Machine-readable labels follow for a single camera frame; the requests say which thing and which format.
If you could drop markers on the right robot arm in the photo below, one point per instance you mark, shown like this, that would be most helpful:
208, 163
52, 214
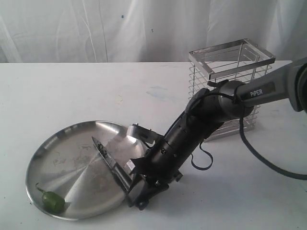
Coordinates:
207, 111

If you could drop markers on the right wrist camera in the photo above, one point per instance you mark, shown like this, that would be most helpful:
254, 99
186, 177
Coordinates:
147, 136

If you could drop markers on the chrome wire utensil basket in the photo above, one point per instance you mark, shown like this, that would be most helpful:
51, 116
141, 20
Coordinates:
241, 60

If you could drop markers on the round stainless steel plate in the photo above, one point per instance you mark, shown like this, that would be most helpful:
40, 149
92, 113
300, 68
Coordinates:
68, 164

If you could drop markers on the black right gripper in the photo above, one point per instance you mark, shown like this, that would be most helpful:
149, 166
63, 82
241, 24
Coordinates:
162, 161

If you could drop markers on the black handled kitchen knife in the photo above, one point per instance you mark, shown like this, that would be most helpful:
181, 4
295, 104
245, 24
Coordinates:
121, 177

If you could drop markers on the white backdrop curtain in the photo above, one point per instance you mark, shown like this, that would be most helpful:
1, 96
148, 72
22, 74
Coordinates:
145, 30

